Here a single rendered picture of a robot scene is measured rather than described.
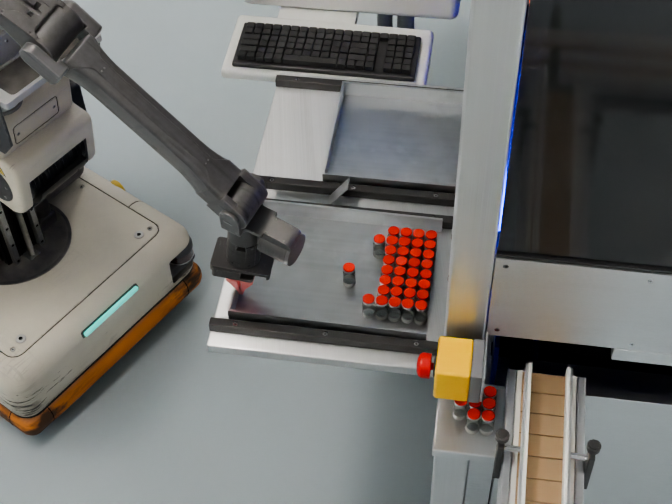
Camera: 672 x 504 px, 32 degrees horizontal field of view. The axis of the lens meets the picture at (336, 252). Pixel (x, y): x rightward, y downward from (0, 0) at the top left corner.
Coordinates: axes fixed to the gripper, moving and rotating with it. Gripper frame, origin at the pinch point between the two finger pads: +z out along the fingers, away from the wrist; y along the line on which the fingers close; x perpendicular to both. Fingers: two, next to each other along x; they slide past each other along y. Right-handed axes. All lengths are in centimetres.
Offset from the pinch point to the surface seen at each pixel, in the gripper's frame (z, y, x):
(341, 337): -2.2, 18.7, -7.9
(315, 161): 0.8, 7.2, 34.1
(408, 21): 15, 20, 98
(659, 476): 16, 78, -11
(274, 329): -0.9, 7.3, -7.9
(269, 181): -0.3, -0.2, 25.8
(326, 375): 88, 16, 44
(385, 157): -0.9, 20.4, 36.9
